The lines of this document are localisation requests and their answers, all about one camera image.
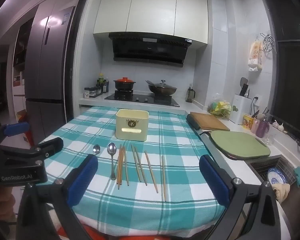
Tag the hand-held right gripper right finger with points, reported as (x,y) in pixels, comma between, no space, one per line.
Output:
(215,182)

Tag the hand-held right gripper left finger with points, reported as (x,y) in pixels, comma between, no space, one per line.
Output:
(82,180)

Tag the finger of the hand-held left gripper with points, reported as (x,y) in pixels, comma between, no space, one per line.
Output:
(16,128)
(50,148)

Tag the brown wooden chopstick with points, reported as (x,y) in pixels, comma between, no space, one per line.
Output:
(120,172)
(121,158)
(118,165)

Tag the large metal spoon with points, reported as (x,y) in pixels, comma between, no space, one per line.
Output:
(111,150)

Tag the light bamboo chopstick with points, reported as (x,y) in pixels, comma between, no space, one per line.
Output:
(151,172)
(140,166)
(136,163)
(163,178)

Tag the cream plastic utensil container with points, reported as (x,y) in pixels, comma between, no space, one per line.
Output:
(132,126)

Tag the person's left hand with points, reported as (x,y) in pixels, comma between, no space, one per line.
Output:
(1,201)

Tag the small metal spoon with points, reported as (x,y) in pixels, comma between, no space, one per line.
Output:
(96,149)

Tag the teal checkered tablecloth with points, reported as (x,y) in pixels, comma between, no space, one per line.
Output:
(180,155)

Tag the green cutting board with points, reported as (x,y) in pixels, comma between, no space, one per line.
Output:
(240,145)

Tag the steel sink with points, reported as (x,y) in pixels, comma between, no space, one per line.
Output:
(258,167)

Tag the grey refrigerator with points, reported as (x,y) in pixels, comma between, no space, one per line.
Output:
(47,80)

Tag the blue white plate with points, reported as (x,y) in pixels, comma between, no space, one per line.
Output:
(275,177)

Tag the wooden cutting board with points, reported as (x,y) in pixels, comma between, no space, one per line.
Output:
(210,121)

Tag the beige cloth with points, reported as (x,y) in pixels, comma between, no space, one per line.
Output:
(282,192)

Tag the yellow printed mug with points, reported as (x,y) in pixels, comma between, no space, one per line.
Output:
(248,122)

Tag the pink cup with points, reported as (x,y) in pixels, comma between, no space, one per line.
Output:
(254,126)

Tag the clear drinking glass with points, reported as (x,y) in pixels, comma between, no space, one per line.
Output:
(270,139)

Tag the row of spice jars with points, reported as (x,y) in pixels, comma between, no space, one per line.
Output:
(92,92)

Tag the purple bottle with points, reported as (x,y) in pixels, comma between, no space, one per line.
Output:
(262,128)

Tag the plastic bag of sponges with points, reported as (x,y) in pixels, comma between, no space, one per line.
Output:
(218,107)

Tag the white knife holder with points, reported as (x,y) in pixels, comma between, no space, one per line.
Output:
(242,110)

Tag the dark sauce bottle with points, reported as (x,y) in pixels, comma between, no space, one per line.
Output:
(105,87)

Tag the oil bottle green label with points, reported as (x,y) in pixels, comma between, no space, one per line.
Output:
(100,82)

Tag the garlic bulbs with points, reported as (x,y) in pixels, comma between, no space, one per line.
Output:
(280,127)

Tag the black clay pot orange lid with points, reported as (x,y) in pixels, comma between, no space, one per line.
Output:
(124,83)

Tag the black gas stove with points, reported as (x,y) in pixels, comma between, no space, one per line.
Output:
(140,99)

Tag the black spatula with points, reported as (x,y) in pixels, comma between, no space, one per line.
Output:
(243,82)

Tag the wok with glass lid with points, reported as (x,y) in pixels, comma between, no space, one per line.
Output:
(162,88)

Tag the dark window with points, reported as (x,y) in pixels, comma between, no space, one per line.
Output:
(292,80)

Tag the hanging printed package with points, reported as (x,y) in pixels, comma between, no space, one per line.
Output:
(255,56)

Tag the black range hood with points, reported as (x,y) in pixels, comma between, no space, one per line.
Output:
(147,50)

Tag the metal steamer rack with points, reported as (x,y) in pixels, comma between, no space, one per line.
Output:
(268,42)

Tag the white upper cabinets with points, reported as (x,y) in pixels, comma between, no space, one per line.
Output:
(152,12)

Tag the white wall outlet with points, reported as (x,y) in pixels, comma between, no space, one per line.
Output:
(256,99)

